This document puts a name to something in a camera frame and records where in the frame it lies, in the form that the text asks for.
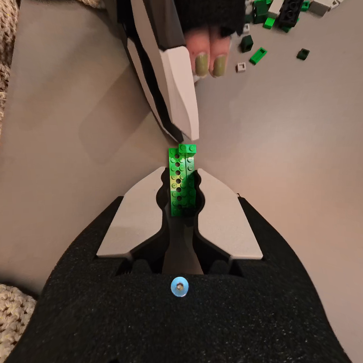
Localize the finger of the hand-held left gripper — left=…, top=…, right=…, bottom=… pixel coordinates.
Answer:
left=159, top=47, right=199, bottom=142
left=124, top=0, right=184, bottom=143

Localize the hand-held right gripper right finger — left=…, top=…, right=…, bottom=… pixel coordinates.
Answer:
left=193, top=169, right=264, bottom=264

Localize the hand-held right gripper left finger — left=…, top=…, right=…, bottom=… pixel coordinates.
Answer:
left=96, top=166, right=171, bottom=264

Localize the green holed lego plate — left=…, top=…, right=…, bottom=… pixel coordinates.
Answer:
left=168, top=147, right=189, bottom=218

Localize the narrow green lego plate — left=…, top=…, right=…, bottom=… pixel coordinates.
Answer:
left=186, top=153, right=197, bottom=210

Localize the pile of loose lego pieces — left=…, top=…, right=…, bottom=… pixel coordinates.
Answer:
left=235, top=0, right=341, bottom=73

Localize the person in cream knit sweater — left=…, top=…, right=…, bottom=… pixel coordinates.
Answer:
left=0, top=0, right=37, bottom=362

